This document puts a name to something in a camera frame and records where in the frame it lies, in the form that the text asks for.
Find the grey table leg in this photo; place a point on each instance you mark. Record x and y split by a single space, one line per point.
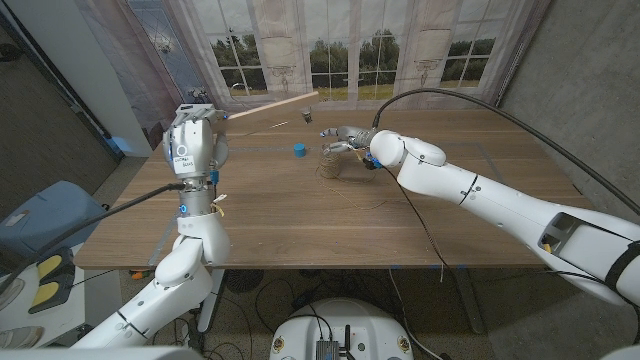
470 305

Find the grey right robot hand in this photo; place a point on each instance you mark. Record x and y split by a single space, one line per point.
357 136

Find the printed window backdrop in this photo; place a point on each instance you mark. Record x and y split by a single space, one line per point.
350 50

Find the blue plastic bin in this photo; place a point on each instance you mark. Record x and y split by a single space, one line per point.
50 220

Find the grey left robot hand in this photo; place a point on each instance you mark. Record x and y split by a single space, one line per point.
192 145

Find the grey radio module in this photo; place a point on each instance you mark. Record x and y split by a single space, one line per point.
327 350

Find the white shoe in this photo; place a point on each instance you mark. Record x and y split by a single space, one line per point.
22 337

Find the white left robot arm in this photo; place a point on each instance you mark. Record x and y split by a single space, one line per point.
180 270

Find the black round fan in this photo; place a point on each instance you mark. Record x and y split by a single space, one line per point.
243 281

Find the yellow black foot pedal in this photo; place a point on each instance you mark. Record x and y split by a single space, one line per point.
52 285

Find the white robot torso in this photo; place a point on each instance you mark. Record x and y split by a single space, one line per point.
340 320

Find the white table leg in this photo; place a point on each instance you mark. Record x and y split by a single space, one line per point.
204 322

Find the jute twine spool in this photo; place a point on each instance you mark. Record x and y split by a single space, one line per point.
331 165

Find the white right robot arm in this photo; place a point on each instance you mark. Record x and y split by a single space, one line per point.
500 200

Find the wooden clip hanger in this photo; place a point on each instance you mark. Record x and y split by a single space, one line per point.
270 111

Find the blue bottle cap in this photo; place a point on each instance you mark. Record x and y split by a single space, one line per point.
300 150

